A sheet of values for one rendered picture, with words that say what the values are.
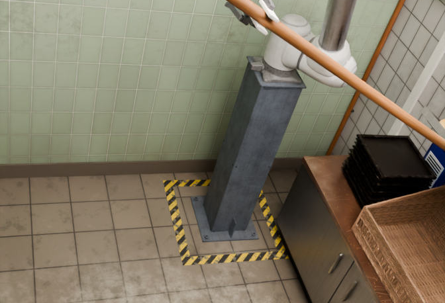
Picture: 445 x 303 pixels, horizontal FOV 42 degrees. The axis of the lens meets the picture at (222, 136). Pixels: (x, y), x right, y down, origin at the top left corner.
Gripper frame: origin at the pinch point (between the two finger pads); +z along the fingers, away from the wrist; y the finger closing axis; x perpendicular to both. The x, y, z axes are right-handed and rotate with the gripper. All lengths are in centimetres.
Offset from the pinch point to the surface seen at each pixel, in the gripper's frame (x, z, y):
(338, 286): -140, -13, 84
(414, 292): -127, 15, 49
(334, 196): -133, -46, 61
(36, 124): -32, -122, 141
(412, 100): -161, -80, 12
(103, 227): -77, -84, 158
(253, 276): -139, -46, 124
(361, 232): -131, -21, 58
